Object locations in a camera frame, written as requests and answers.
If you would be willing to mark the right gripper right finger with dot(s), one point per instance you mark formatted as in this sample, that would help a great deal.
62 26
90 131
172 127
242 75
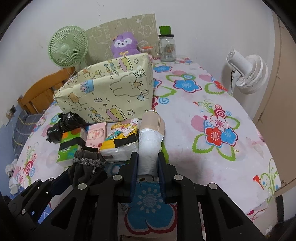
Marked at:
203 212

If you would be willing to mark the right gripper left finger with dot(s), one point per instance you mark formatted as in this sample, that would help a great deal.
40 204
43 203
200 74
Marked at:
91 213

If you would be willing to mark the black plastic bag roll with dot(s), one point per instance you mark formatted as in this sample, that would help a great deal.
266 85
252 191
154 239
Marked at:
67 122

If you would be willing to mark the crumpled white cloth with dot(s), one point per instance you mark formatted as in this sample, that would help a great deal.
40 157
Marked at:
12 170

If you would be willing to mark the green tissue pack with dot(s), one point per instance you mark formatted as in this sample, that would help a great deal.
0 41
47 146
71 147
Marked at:
71 142

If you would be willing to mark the pink tissue pack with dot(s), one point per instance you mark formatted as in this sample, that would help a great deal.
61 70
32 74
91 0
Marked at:
96 135

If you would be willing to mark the yellow cartoon tissue pack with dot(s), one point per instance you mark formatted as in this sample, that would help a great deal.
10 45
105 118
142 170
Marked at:
121 141

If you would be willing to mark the grey plaid pillow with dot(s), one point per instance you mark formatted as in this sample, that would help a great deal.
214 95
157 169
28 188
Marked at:
25 124

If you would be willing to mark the beige door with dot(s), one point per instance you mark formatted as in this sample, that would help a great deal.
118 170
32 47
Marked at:
275 117

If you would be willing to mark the wooden bed headboard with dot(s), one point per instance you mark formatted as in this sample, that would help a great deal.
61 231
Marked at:
40 95

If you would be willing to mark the yellow cartoon fabric box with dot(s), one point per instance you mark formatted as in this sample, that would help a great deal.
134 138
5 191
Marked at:
115 90

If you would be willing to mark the white standing fan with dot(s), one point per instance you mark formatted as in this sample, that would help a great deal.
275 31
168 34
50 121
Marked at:
250 73

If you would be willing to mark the green desk fan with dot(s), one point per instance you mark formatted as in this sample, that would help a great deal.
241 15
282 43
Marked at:
68 47

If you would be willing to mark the purple plush toy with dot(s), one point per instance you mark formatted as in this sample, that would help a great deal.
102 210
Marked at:
124 44

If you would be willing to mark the cotton swab container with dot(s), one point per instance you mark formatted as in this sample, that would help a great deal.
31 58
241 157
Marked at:
146 48

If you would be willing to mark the glass jar green lid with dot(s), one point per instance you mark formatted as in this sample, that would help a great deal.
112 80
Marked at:
167 47

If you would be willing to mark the cartoon cardboard panel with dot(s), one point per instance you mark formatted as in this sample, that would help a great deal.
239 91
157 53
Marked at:
100 37

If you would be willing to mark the grey drawstring pouch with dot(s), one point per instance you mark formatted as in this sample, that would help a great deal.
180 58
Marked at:
86 165

